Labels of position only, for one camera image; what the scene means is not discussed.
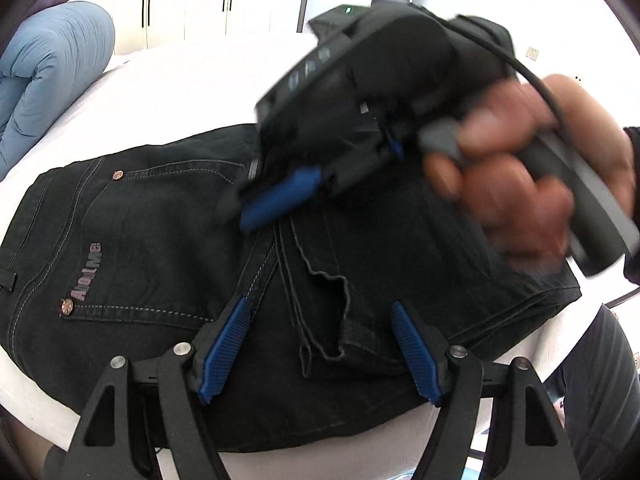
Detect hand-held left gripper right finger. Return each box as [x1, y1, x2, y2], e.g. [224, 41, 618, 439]
[391, 300, 567, 480]

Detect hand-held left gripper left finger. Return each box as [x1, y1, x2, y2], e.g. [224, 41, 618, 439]
[65, 296, 251, 480]

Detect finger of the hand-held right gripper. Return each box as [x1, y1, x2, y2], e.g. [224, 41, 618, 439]
[382, 119, 406, 162]
[220, 166, 324, 234]

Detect black denim pants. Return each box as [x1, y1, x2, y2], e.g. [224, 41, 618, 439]
[0, 122, 584, 454]

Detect person's right forearm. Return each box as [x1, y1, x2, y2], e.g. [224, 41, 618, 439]
[621, 126, 640, 287]

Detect person's right hand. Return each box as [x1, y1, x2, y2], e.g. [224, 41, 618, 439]
[424, 74, 637, 258]

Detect person's own legs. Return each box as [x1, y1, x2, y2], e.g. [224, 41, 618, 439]
[542, 305, 640, 480]

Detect white wardrobe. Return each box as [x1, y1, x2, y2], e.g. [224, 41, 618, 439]
[95, 0, 307, 57]

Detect black cable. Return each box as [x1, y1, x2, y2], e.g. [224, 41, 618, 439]
[447, 17, 569, 129]

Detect black bed frame rail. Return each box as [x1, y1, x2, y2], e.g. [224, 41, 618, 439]
[602, 287, 640, 309]

